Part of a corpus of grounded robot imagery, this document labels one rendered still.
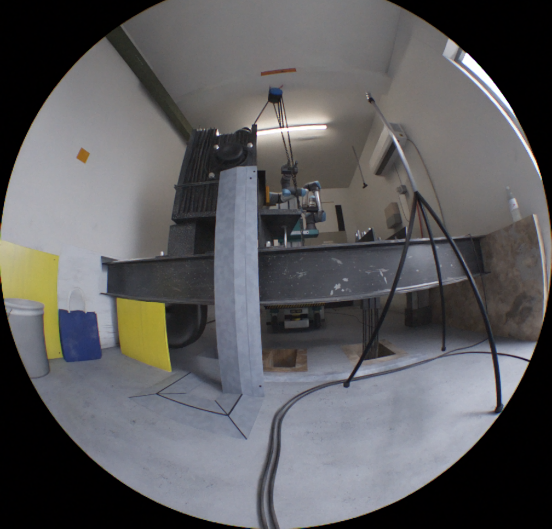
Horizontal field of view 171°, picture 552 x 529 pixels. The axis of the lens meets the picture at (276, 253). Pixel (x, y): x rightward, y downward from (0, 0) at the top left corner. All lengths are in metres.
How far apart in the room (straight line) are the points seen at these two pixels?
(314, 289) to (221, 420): 0.67
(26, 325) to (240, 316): 1.06
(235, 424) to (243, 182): 0.97
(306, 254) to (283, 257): 0.11
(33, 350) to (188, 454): 0.84
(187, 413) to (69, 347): 0.86
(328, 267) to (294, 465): 0.79
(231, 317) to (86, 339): 0.99
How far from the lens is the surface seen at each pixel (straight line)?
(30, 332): 1.14
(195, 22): 2.51
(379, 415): 0.75
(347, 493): 0.54
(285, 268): 0.87
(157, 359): 1.21
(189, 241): 1.07
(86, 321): 1.36
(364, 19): 2.61
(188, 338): 1.43
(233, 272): 0.75
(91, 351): 1.40
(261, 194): 1.56
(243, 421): 0.72
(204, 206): 1.08
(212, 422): 0.73
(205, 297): 1.00
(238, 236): 0.77
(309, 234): 2.20
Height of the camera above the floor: 0.48
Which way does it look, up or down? 11 degrees up
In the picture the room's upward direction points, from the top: 2 degrees counter-clockwise
